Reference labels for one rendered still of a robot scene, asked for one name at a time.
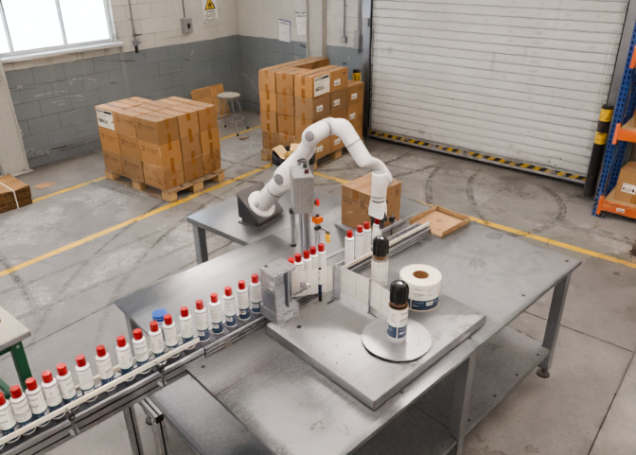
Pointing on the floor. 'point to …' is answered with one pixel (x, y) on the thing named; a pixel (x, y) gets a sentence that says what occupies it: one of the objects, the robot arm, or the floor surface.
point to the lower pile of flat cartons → (13, 193)
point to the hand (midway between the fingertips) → (377, 224)
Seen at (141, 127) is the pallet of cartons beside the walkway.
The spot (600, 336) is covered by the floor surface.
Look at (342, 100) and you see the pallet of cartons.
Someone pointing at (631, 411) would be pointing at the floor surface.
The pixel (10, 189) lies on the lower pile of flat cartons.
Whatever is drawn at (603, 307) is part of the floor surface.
